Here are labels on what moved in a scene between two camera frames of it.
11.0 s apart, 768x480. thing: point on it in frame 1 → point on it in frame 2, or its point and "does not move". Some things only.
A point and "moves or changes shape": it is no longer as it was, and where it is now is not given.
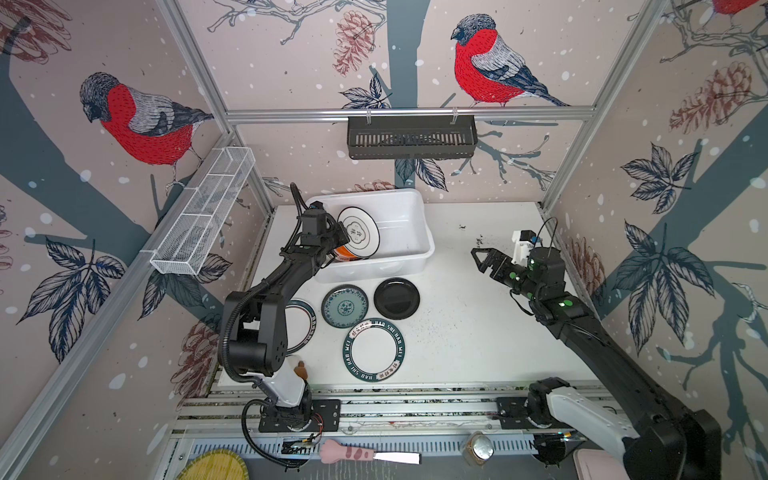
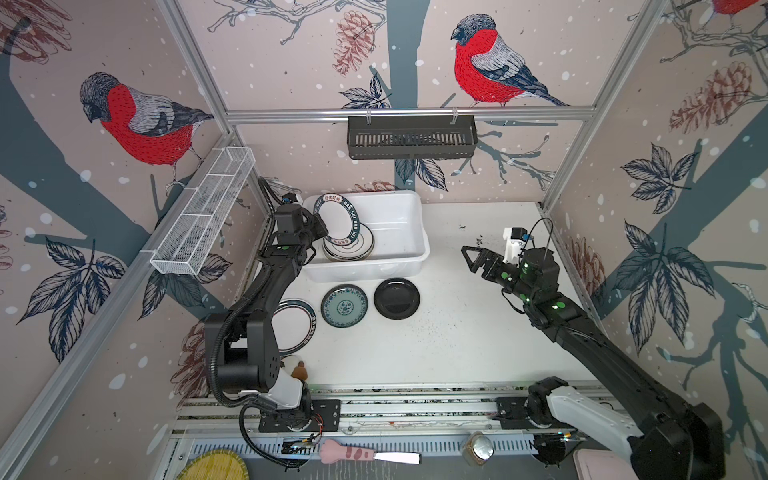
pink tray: [595, 464] does not move
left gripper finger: [339, 236] → [317, 229]
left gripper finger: [337, 226] → [312, 218]
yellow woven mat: [215, 464] does not move
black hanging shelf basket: [412, 137] does not move
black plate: [396, 298] does not move
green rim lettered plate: [373, 349] → [339, 218]
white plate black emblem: [362, 232] moves or changes shape
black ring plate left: [300, 325] does not move
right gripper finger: [497, 273] does not move
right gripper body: [518, 278] does not move
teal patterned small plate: [343, 305] does not move
